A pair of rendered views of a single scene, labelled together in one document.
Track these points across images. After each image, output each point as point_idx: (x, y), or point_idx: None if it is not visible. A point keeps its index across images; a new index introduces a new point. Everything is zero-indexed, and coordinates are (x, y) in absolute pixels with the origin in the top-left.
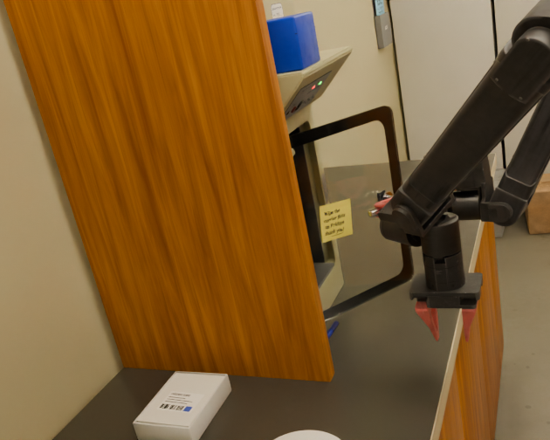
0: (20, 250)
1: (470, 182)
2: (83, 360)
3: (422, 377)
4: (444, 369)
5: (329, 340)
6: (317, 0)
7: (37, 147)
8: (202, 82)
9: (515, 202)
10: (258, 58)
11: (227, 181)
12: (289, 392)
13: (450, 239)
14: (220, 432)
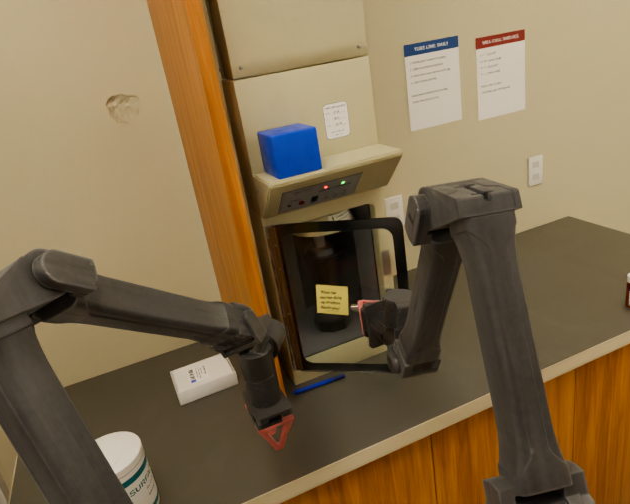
0: (160, 239)
1: (391, 322)
2: None
3: (317, 454)
4: (336, 460)
5: (323, 386)
6: None
7: (187, 175)
8: (212, 172)
9: (401, 361)
10: (221, 170)
11: (229, 245)
12: None
13: (247, 370)
14: (199, 406)
